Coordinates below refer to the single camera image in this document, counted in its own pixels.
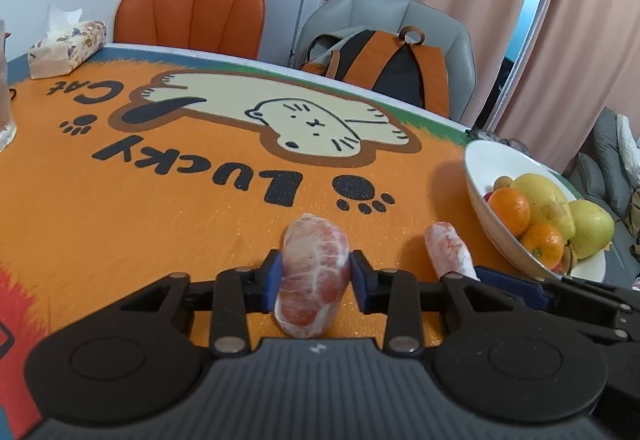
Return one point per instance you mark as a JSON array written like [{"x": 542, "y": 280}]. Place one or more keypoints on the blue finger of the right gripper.
[
  {"x": 531, "y": 293},
  {"x": 469, "y": 296}
]

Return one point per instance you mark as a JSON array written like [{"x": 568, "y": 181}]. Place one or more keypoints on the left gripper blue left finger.
[{"x": 237, "y": 292}]

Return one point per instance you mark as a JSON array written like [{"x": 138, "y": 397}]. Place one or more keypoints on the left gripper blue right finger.
[{"x": 395, "y": 294}]

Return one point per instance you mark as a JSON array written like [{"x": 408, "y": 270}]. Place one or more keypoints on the orange mandarin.
[
  {"x": 511, "y": 207},
  {"x": 545, "y": 243}
]

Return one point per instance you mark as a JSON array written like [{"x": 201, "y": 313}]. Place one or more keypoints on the peeled pomelo segment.
[
  {"x": 447, "y": 252},
  {"x": 314, "y": 276}
]

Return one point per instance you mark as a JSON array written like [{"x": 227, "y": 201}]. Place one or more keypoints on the yellow green pear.
[{"x": 595, "y": 228}]

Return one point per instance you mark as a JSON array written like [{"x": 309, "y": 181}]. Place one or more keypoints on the small brown longan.
[{"x": 502, "y": 183}]

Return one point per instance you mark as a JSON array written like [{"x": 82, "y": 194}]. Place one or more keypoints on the small green brown kiwi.
[{"x": 568, "y": 261}]

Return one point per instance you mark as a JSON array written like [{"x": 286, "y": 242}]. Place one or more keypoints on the brown clothing pile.
[{"x": 632, "y": 222}]

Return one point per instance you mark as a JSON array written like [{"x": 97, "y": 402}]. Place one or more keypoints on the grey sofa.
[{"x": 597, "y": 172}]

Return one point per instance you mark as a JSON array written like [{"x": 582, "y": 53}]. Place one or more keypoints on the white ceramic bowl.
[{"x": 484, "y": 163}]

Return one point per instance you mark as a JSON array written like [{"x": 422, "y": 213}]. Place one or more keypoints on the colourful lucky cat table mat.
[{"x": 90, "y": 213}]

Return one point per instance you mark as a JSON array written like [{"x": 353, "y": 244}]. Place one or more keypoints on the eyeglasses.
[{"x": 476, "y": 134}]

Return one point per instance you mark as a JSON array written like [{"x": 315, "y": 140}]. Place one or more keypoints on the white pillow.
[{"x": 629, "y": 150}]

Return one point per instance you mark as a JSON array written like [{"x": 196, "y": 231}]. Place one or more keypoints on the orange black backpack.
[{"x": 398, "y": 65}]

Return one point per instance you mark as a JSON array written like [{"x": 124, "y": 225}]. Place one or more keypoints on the pink curtain right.
[{"x": 585, "y": 58}]

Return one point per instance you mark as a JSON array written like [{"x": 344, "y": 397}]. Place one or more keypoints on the orange chair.
[{"x": 229, "y": 27}]

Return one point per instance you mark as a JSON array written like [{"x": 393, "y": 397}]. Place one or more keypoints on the patterned tissue box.
[{"x": 68, "y": 43}]

